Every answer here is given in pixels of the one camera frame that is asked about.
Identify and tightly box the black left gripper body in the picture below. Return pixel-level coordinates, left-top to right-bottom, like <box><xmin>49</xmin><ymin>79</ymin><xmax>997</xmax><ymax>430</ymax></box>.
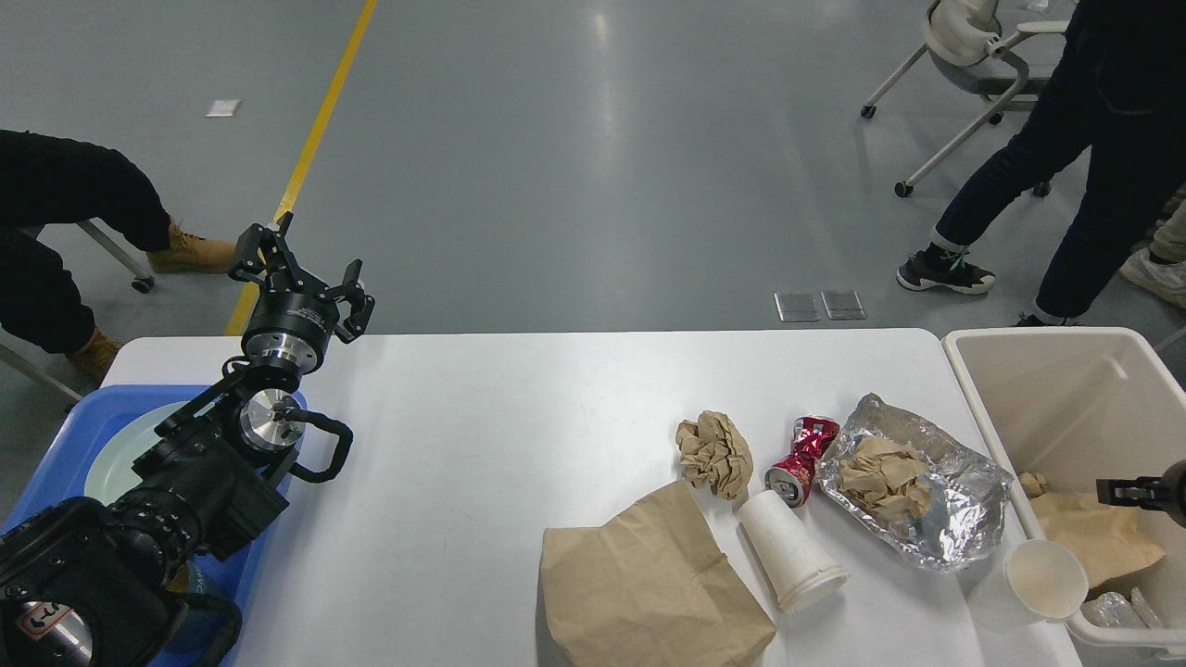
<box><xmin>241</xmin><ymin>290</ymin><xmax>340</xmax><ymax>374</ymax></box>

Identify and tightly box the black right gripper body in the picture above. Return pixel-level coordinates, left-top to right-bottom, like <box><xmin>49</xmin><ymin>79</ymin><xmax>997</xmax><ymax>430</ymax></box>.
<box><xmin>1160</xmin><ymin>459</ymin><xmax>1186</xmax><ymax>528</ymax></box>

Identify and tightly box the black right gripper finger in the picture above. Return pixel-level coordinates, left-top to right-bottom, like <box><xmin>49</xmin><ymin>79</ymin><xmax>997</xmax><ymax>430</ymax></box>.
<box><xmin>1096</xmin><ymin>476</ymin><xmax>1167</xmax><ymax>510</ymax></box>

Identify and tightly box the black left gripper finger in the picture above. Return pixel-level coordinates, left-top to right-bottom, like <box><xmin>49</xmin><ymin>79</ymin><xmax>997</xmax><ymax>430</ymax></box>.
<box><xmin>326</xmin><ymin>258</ymin><xmax>376</xmax><ymax>345</ymax></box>
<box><xmin>227</xmin><ymin>211</ymin><xmax>302</xmax><ymax>290</ymax></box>

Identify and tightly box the brown paper bag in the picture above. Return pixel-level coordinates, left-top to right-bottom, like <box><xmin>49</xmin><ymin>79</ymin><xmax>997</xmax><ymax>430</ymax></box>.
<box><xmin>538</xmin><ymin>482</ymin><xmax>776</xmax><ymax>666</ymax></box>
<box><xmin>1029</xmin><ymin>491</ymin><xmax>1166</xmax><ymax>587</ymax></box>

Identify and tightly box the green plate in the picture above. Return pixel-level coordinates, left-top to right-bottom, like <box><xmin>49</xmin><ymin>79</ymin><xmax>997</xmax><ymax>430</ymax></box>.
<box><xmin>83</xmin><ymin>402</ymin><xmax>183</xmax><ymax>506</ymax></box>

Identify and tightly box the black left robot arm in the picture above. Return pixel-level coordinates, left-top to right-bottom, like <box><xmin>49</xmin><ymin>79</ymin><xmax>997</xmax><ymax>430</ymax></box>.
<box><xmin>1</xmin><ymin>212</ymin><xmax>374</xmax><ymax>666</ymax></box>

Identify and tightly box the tan boot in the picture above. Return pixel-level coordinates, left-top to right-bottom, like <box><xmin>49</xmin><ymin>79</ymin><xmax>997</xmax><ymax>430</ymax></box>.
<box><xmin>145</xmin><ymin>220</ymin><xmax>236</xmax><ymax>274</ymax></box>
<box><xmin>65</xmin><ymin>328</ymin><xmax>125</xmax><ymax>385</ymax></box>

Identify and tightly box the beige plastic bin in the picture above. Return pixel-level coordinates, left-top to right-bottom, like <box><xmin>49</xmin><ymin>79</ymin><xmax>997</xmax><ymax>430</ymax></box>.
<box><xmin>943</xmin><ymin>328</ymin><xmax>1185</xmax><ymax>661</ymax></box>

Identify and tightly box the crumpled paper in bin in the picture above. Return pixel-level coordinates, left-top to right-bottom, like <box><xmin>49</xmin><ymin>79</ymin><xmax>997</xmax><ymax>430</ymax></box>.
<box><xmin>1018</xmin><ymin>472</ymin><xmax>1050</xmax><ymax>498</ymax></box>

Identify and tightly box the clear plastic bottle in bin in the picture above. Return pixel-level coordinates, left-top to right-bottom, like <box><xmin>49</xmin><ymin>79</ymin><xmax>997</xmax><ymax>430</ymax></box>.
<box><xmin>1079</xmin><ymin>587</ymin><xmax>1167</xmax><ymax>630</ymax></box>

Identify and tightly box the grey chair leg with caster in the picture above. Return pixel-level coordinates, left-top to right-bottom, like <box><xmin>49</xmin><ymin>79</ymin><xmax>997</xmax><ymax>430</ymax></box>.
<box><xmin>77</xmin><ymin>220</ymin><xmax>157</xmax><ymax>293</ymax></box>

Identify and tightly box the white paper cup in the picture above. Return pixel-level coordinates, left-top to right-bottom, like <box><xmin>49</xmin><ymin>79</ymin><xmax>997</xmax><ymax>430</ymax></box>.
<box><xmin>967</xmin><ymin>539</ymin><xmax>1089</xmax><ymax>633</ymax></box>
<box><xmin>738</xmin><ymin>490</ymin><xmax>849</xmax><ymax>614</ymax></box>

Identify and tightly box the crumpled foil wrapper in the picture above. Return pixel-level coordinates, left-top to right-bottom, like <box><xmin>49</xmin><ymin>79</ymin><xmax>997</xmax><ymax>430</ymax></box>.
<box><xmin>816</xmin><ymin>394</ymin><xmax>1014</xmax><ymax>573</ymax></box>

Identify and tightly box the person in beige trousers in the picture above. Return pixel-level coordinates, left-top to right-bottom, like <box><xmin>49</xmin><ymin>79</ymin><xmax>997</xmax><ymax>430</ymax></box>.
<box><xmin>1120</xmin><ymin>203</ymin><xmax>1185</xmax><ymax>309</ymax></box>

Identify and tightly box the person in black clothes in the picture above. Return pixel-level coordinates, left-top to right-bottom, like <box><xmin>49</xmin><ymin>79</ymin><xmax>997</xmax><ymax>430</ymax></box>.
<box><xmin>0</xmin><ymin>128</ymin><xmax>173</xmax><ymax>355</ymax></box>

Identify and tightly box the crumpled paper in foil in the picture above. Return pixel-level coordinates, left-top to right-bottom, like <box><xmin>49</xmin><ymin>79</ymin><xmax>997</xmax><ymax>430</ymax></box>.
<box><xmin>839</xmin><ymin>436</ymin><xmax>933</xmax><ymax>540</ymax></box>

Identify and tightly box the blue plastic tray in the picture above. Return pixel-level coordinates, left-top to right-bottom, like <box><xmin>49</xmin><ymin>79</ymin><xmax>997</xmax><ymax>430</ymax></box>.
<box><xmin>4</xmin><ymin>385</ymin><xmax>351</xmax><ymax>666</ymax></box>

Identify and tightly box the person in dark jeans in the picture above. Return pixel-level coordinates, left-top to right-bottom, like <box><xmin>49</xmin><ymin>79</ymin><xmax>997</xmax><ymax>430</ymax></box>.
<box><xmin>895</xmin><ymin>1</ymin><xmax>1185</xmax><ymax>326</ymax></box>

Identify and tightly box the crushed red soda can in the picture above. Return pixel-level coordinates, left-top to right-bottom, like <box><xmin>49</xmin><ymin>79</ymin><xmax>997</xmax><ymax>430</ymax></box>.
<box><xmin>765</xmin><ymin>415</ymin><xmax>841</xmax><ymax>510</ymax></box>

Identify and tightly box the silver floor plate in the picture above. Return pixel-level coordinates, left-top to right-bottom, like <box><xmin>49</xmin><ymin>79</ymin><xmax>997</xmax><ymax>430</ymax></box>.
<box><xmin>820</xmin><ymin>290</ymin><xmax>867</xmax><ymax>320</ymax></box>
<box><xmin>774</xmin><ymin>292</ymin><xmax>821</xmax><ymax>322</ymax></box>

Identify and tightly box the crumpled brown paper ball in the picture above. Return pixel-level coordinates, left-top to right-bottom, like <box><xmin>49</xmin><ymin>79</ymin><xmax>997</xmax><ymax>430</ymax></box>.
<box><xmin>675</xmin><ymin>409</ymin><xmax>754</xmax><ymax>501</ymax></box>

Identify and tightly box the white office chair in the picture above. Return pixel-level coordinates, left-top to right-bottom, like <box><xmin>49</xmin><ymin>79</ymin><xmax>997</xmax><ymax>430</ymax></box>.
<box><xmin>860</xmin><ymin>1</ymin><xmax>1070</xmax><ymax>198</ymax></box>

